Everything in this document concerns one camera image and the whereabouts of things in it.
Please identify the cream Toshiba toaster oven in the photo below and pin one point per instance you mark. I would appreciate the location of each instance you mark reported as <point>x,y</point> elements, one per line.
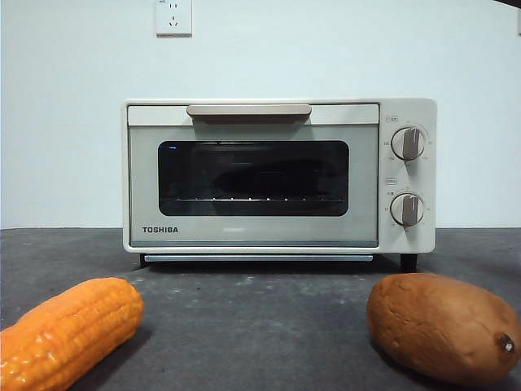
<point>429,240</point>

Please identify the purple eggplant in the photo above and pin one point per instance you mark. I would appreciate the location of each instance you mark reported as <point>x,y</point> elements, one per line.
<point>277,179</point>

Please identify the oven timer knob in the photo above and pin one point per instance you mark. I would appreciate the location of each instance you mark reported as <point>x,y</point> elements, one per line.
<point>407,209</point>

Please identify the brown sweet potato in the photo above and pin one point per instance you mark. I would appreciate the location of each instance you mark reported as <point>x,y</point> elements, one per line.
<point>431,326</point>

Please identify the oven temperature knob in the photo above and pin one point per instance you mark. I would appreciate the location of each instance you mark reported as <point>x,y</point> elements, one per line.
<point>408,142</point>

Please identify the metal crumb tray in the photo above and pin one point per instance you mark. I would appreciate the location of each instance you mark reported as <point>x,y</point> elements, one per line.
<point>256,258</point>

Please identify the orange corn cob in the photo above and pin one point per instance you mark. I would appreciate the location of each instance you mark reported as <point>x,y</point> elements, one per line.
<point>69,330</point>

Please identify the white wall socket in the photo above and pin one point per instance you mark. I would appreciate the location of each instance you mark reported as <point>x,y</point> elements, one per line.
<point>174,26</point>

